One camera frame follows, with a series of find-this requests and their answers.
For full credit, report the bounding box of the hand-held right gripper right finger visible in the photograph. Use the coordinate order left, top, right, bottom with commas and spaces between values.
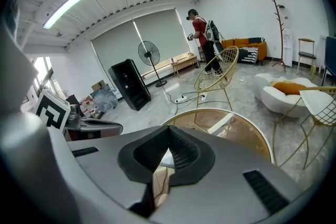
167, 125, 216, 187

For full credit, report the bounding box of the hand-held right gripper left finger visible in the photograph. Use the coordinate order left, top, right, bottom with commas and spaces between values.
117, 125, 169, 185

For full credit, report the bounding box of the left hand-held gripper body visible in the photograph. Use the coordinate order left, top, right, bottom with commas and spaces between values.
34, 90, 124, 141

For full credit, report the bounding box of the round beige side table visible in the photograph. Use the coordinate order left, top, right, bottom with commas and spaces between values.
159, 109, 276, 166

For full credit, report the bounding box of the water bottle pack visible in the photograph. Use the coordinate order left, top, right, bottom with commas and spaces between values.
78, 95, 102, 119

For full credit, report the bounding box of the window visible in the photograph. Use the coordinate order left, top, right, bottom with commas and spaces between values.
31, 56, 55, 94

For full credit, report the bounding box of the cardboard box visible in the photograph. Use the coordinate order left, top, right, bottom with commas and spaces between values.
91, 79, 106, 93

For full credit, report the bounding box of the grey marble painting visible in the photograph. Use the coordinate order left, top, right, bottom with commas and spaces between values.
90, 83, 119, 114

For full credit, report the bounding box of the black cabinet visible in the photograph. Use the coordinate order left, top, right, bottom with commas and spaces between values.
108, 58, 152, 112

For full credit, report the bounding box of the grey roller blind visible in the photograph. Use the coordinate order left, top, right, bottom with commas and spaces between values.
132, 8, 192, 68
91, 20, 144, 81

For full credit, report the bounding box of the light wooden bench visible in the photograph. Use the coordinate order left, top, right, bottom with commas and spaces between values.
170, 54, 198, 78

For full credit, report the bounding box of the long ceiling light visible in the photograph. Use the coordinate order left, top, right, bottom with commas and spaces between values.
42, 0, 92, 30

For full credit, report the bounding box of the yellow cushion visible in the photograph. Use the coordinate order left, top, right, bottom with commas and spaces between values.
269, 80, 292, 88

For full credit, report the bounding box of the black standing fan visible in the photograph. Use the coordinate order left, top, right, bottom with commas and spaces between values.
137, 40, 169, 88

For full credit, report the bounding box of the black white striped blanket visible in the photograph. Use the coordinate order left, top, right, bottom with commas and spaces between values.
237, 46, 260, 64

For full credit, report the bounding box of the orange cushion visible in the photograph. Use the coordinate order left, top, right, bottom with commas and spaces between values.
272, 81, 308, 96

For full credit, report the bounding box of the orange sofa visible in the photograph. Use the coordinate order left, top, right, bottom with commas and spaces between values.
221, 37, 268, 66

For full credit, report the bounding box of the white water dispenser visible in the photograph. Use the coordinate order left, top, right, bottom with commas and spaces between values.
282, 28, 294, 68

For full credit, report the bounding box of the wooden chair dark seat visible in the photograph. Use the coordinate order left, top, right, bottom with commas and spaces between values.
297, 38, 318, 76

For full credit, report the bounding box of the wooden coat rack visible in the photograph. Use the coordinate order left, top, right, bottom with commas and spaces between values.
268, 0, 289, 73

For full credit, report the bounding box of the white cushion gold wire chair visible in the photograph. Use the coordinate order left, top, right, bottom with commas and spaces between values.
272, 86, 336, 170

